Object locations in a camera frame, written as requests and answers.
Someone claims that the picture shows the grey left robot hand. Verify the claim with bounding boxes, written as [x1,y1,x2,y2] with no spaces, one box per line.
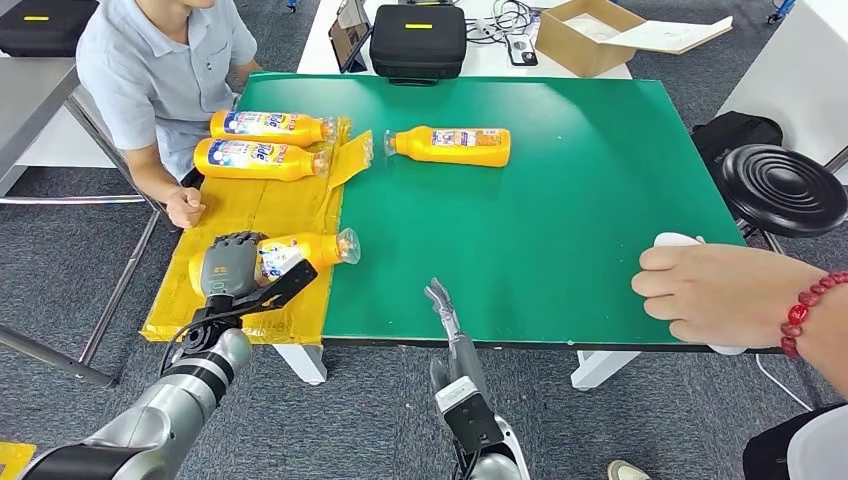
[198,230,270,301]

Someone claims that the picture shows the person's hand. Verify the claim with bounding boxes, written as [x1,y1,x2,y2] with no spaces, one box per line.
[630,243,806,347]

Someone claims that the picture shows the person's right hand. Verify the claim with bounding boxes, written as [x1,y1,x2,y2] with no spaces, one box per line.
[164,186,207,231]

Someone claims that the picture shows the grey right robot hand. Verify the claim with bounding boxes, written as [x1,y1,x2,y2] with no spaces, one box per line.
[423,278,495,405]

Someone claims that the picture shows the orange detergent bottle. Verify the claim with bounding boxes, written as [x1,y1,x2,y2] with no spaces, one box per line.
[187,227,362,299]
[382,125,513,169]
[193,137,333,183]
[209,109,338,148]

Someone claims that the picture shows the yellow taped cardboard board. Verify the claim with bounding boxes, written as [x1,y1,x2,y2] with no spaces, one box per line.
[140,115,376,346]

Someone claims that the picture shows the white handheld controller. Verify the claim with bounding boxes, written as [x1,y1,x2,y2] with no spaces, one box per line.
[652,231,749,358]

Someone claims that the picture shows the black round stool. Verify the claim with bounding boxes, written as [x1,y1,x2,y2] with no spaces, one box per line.
[720,143,848,256]

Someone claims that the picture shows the green table mat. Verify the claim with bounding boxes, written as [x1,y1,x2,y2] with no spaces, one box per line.
[236,71,786,352]

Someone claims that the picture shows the black bag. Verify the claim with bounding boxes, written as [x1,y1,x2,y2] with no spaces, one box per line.
[690,110,784,180]

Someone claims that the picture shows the person's shoe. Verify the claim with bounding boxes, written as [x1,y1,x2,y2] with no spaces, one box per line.
[606,460,654,480]

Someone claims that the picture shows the white desk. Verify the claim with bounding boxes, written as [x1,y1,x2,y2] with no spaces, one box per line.
[296,0,634,81]

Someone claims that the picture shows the black case with yellow label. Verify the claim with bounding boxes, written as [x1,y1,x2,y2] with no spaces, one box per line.
[369,3,468,87]
[0,0,99,58]

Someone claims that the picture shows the black tablet in stand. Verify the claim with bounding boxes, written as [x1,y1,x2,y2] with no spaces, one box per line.
[327,0,374,74]

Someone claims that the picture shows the open brown cardboard box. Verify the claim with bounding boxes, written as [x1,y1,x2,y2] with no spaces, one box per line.
[535,0,735,79]

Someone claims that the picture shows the yellow floor sticker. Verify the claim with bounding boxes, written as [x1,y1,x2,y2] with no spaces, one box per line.
[0,442,36,480]

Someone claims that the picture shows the white packing foam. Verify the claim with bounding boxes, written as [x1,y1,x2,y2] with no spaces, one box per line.
[564,13,624,42]

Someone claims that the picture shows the black and white handheld device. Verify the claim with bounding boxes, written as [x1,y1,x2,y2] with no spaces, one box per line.
[505,33,539,68]

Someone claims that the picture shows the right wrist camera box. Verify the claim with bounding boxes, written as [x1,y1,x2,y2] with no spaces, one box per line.
[435,376,507,456]

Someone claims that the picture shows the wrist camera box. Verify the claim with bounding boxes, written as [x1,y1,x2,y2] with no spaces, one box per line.
[435,376,507,456]
[211,258,319,318]

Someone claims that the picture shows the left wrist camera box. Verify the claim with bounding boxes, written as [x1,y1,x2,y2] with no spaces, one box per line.
[211,258,319,318]

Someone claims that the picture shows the red bead bracelet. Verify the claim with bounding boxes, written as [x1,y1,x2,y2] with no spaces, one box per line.
[779,270,848,359]

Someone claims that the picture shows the white floor cable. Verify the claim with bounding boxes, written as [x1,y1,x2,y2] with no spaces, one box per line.
[755,354,815,412]

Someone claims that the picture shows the white work table frame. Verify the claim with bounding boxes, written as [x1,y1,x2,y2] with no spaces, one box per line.
[272,343,643,392]

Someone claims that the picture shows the grey metal frame table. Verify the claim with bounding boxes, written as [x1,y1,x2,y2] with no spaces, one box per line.
[0,56,193,391]

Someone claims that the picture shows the tangled black cables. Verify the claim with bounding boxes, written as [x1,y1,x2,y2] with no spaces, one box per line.
[465,0,541,46]

